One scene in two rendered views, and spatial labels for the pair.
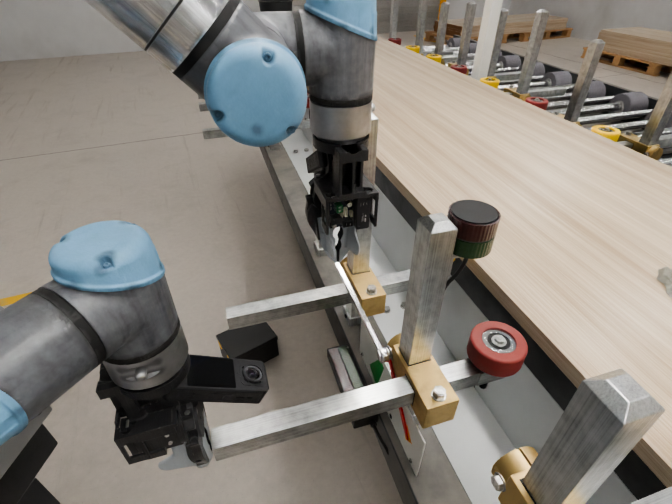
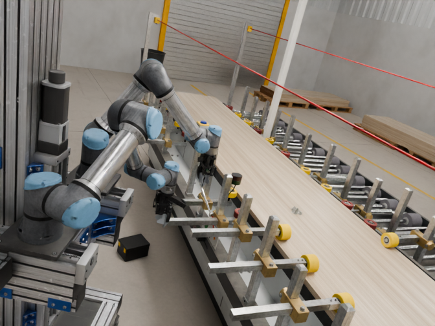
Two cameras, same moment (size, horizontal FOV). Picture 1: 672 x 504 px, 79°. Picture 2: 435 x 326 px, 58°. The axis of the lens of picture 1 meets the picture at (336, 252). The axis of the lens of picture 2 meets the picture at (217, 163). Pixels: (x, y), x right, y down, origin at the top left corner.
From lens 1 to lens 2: 159 cm
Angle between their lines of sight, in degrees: 17
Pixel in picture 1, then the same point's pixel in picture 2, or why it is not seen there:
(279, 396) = (147, 272)
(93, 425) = not seen: hidden behind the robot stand
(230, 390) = (180, 202)
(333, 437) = (173, 290)
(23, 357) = (166, 176)
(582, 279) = (270, 205)
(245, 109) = (200, 147)
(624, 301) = (278, 211)
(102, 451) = not seen: hidden behind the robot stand
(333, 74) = (211, 141)
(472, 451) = not seen: hidden behind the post
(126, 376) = (167, 189)
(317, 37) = (210, 134)
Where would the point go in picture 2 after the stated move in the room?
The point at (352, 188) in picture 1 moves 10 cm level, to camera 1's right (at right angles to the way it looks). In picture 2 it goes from (211, 165) to (229, 168)
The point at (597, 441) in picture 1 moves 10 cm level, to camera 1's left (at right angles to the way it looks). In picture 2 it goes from (245, 202) to (224, 199)
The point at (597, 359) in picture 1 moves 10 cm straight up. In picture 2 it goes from (265, 218) to (269, 203)
